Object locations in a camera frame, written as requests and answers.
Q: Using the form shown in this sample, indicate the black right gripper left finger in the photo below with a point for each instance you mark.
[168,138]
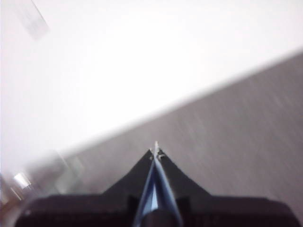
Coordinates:
[94,210]

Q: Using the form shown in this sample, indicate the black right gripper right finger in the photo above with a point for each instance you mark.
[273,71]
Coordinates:
[213,210]

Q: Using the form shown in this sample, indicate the grey-green electric steamer pot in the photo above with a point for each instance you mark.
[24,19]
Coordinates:
[21,182]

